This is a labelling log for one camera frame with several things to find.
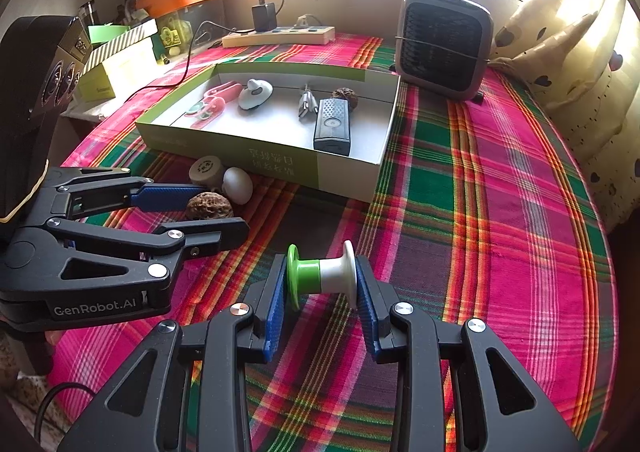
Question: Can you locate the brown walnut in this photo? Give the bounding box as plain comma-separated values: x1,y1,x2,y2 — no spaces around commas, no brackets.
186,192,233,220
332,86,358,110

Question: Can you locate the white egg shaped object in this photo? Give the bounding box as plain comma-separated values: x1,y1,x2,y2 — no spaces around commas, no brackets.
221,167,253,205

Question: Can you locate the white round cap container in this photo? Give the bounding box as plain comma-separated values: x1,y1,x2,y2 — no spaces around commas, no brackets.
189,155,226,190

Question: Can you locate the green white spool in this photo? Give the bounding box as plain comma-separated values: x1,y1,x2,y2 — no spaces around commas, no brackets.
285,241,358,311

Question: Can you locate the white round mini fan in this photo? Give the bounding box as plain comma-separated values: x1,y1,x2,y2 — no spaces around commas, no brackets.
238,78,273,110

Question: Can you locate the black rectangular remote device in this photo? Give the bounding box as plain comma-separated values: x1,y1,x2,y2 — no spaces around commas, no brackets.
314,97,350,156

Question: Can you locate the white usb cable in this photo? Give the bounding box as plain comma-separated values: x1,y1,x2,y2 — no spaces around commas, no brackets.
297,83,320,121

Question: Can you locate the yellow green cardboard box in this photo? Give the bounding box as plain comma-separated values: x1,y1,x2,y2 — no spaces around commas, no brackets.
77,38,162,103

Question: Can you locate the pink plastic clip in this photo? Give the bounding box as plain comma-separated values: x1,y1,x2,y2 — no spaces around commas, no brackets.
203,81,243,102

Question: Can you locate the green paper box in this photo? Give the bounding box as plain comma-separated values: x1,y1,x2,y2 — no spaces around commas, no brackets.
88,24,130,45

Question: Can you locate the white green cardboard tray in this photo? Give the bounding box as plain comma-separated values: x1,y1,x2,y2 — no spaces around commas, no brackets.
136,63,400,203

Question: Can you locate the striped white box lid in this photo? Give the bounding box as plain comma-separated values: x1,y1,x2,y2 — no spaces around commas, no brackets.
84,19,157,72

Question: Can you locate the yellow green toy package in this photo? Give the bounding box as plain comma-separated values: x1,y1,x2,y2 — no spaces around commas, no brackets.
156,12,193,58

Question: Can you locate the plaid pink green tablecloth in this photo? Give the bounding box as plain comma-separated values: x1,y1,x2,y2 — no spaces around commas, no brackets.
46,30,618,452

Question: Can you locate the brown walnut in tray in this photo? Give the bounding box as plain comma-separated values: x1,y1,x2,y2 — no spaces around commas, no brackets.
332,86,358,110

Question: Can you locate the beige power strip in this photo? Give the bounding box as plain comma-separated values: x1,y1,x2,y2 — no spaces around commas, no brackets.
221,26,335,48

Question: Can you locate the black charger adapter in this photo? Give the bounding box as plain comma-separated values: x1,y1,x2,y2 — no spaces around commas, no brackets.
252,0,278,32

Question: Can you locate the beige plug on strip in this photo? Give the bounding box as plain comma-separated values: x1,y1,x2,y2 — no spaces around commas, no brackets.
294,14,322,28

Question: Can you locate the grey portable heater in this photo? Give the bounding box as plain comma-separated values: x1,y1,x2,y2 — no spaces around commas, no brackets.
394,0,494,100

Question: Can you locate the cream heart pattern curtain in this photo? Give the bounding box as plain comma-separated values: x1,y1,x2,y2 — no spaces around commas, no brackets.
491,0,639,231

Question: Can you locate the black charger cable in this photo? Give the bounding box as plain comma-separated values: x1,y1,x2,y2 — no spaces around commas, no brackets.
121,0,286,105

